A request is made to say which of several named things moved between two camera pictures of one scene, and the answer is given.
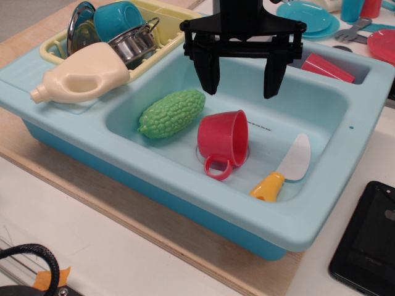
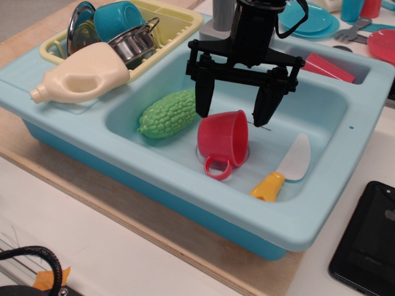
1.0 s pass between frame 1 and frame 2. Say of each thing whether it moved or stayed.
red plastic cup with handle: stayed
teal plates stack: stayed
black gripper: moved
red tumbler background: stayed
